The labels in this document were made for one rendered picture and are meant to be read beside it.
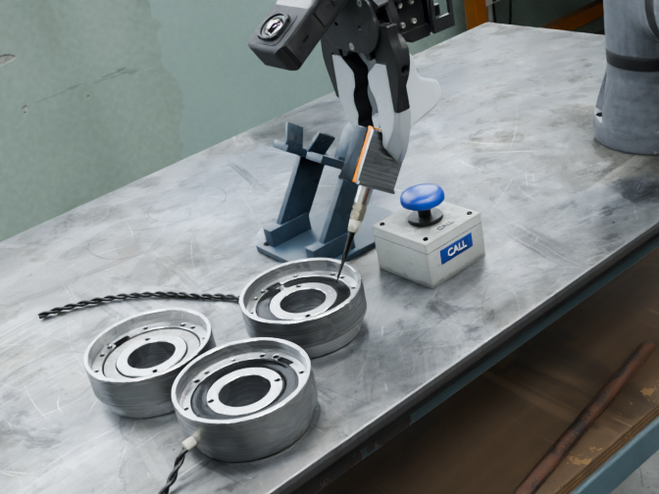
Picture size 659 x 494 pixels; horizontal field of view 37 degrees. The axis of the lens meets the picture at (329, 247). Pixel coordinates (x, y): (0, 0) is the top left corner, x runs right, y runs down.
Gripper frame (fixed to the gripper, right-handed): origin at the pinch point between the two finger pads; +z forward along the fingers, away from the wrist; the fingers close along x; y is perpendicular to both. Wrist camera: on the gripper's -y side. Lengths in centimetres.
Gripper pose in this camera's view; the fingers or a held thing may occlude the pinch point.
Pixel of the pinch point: (378, 146)
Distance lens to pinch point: 82.7
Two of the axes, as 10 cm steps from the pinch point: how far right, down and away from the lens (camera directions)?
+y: 7.8, -4.1, 4.7
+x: -6.0, -2.7, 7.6
